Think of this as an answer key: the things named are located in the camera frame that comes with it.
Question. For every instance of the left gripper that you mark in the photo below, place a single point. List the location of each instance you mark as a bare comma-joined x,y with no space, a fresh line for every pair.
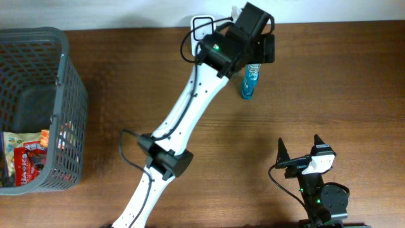
262,52

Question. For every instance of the blue mouthwash bottle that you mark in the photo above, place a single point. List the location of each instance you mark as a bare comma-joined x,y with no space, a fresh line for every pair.
250,81

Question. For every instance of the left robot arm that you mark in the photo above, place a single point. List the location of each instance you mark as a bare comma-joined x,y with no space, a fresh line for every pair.
218,56

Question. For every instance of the yellow snack bag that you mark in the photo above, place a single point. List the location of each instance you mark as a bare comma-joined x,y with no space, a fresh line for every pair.
10,141

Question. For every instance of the small orange tissue pack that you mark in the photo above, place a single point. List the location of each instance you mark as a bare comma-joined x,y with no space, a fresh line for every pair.
44,138

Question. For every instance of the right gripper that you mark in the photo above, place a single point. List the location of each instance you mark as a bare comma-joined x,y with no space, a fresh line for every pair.
295,164

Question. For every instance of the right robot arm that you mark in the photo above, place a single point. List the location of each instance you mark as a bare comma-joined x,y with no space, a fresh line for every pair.
325,203

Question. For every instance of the red candy bag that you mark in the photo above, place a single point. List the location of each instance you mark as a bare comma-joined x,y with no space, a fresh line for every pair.
29,162

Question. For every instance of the grey plastic basket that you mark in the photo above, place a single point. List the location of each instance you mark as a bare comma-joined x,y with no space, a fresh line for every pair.
41,90

